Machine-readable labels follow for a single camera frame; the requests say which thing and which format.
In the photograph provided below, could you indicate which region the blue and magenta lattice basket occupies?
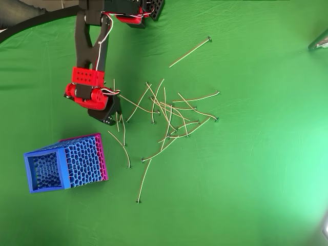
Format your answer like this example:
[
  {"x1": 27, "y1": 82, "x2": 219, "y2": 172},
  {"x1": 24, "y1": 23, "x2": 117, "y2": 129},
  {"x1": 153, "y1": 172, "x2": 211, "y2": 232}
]
[{"x1": 23, "y1": 133, "x2": 109, "y2": 194}]

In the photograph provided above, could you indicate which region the green cloth with black rim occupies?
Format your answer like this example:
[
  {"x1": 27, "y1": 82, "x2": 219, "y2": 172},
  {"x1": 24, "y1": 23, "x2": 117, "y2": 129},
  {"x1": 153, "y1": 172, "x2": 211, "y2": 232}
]
[{"x1": 0, "y1": 0, "x2": 328, "y2": 246}]

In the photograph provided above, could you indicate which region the person leg in jeans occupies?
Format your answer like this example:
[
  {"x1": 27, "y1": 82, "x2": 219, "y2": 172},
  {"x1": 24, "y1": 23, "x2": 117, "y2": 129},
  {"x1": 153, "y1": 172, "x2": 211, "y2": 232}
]
[{"x1": 0, "y1": 0, "x2": 48, "y2": 29}]

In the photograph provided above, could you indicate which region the chrome stand pole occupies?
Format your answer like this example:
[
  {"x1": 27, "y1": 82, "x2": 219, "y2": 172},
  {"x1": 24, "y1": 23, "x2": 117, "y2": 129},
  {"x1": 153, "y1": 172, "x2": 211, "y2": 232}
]
[{"x1": 307, "y1": 29, "x2": 328, "y2": 51}]

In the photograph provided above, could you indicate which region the striped gripper servo cable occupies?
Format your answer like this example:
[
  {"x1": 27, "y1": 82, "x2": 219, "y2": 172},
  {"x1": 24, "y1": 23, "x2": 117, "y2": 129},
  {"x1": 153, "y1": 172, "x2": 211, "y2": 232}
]
[{"x1": 99, "y1": 88, "x2": 121, "y2": 96}]

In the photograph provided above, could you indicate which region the white servo cable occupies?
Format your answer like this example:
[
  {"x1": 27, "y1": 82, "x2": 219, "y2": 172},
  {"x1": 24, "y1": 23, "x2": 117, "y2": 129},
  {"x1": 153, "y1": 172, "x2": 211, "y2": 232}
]
[{"x1": 95, "y1": 11, "x2": 114, "y2": 71}]

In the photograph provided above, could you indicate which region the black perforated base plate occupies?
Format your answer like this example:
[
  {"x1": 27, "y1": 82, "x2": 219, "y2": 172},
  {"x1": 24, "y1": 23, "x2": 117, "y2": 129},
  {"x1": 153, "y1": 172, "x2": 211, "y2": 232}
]
[{"x1": 147, "y1": 0, "x2": 165, "y2": 22}]

